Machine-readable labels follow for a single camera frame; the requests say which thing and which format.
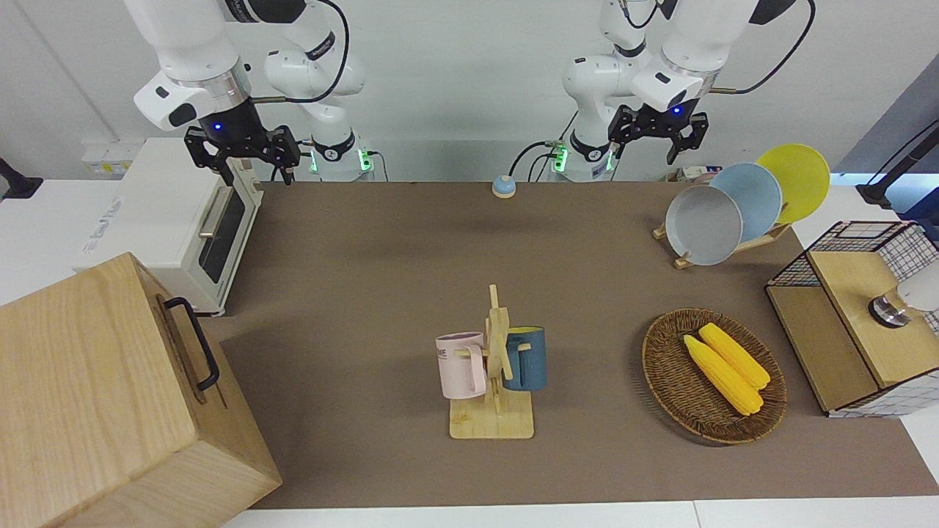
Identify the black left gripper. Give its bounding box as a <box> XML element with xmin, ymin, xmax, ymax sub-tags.
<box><xmin>607</xmin><ymin>102</ymin><xmax>709</xmax><ymax>165</ymax></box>

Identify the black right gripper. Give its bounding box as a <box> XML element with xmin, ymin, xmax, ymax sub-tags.
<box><xmin>183</xmin><ymin>100</ymin><xmax>302</xmax><ymax>187</ymax></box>

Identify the gray plate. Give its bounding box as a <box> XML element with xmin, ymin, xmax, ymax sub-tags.
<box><xmin>665</xmin><ymin>185</ymin><xmax>745</xmax><ymax>266</ymax></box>

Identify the light blue plate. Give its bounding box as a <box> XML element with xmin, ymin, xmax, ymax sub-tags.
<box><xmin>709</xmin><ymin>163</ymin><xmax>783</xmax><ymax>243</ymax></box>

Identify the wooden plate rack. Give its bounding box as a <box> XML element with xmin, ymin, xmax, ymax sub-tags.
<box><xmin>653</xmin><ymin>220</ymin><xmax>793</xmax><ymax>270</ymax></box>

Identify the yellow plate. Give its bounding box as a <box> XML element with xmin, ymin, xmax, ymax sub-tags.
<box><xmin>756</xmin><ymin>144</ymin><xmax>831</xmax><ymax>225</ymax></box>

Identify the white toaster oven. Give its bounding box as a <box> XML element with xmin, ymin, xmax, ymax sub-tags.
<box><xmin>73</xmin><ymin>138</ymin><xmax>263</xmax><ymax>317</ymax></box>

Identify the brown table mat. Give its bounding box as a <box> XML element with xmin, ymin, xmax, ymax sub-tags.
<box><xmin>198</xmin><ymin>180</ymin><xmax>939</xmax><ymax>510</ymax></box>

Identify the black stand foot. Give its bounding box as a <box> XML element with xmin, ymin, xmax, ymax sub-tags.
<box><xmin>0</xmin><ymin>158</ymin><xmax>43</xmax><ymax>200</ymax></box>

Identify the yellow corn cob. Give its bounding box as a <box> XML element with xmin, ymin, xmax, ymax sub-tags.
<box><xmin>698</xmin><ymin>323</ymin><xmax>771</xmax><ymax>390</ymax></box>
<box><xmin>684</xmin><ymin>334</ymin><xmax>764</xmax><ymax>417</ymax></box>

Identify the brown wicker basket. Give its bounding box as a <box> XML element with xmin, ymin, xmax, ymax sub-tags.
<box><xmin>642</xmin><ymin>308</ymin><xmax>789</xmax><ymax>446</ymax></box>

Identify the dark blue mug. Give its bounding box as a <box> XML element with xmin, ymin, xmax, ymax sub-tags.
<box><xmin>503</xmin><ymin>326</ymin><xmax>548</xmax><ymax>392</ymax></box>

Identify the large wooden box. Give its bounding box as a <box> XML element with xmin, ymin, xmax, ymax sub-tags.
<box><xmin>0</xmin><ymin>252</ymin><xmax>283</xmax><ymax>528</ymax></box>

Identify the white lamp with metal base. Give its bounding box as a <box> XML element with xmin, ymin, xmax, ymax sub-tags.
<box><xmin>869</xmin><ymin>264</ymin><xmax>939</xmax><ymax>329</ymax></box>

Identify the pink mug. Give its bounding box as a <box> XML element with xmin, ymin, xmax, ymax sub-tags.
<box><xmin>436</xmin><ymin>331</ymin><xmax>489</xmax><ymax>400</ymax></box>

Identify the wooden mug tree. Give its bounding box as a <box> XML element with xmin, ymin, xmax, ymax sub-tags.
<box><xmin>449</xmin><ymin>285</ymin><xmax>535</xmax><ymax>440</ymax></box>

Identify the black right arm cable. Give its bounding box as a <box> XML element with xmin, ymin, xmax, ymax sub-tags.
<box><xmin>249</xmin><ymin>0</ymin><xmax>351</xmax><ymax>104</ymax></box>

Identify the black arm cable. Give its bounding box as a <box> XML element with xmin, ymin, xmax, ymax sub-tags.
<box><xmin>710</xmin><ymin>0</ymin><xmax>816</xmax><ymax>96</ymax></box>
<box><xmin>249</xmin><ymin>0</ymin><xmax>351</xmax><ymax>104</ymax></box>

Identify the black base power cable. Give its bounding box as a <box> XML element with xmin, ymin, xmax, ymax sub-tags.
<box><xmin>508</xmin><ymin>110</ymin><xmax>580</xmax><ymax>183</ymax></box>

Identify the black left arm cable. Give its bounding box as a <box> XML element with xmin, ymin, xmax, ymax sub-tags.
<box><xmin>710</xmin><ymin>0</ymin><xmax>816</xmax><ymax>96</ymax></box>

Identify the black box handle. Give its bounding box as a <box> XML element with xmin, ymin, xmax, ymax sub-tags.
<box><xmin>164</xmin><ymin>297</ymin><xmax>221</xmax><ymax>392</ymax></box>

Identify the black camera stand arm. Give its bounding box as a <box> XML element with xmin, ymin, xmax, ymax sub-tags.
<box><xmin>855</xmin><ymin>121</ymin><xmax>939</xmax><ymax>210</ymax></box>

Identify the wire and wood shelf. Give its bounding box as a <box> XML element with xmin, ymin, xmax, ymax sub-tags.
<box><xmin>765</xmin><ymin>220</ymin><xmax>939</xmax><ymax>419</ymax></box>

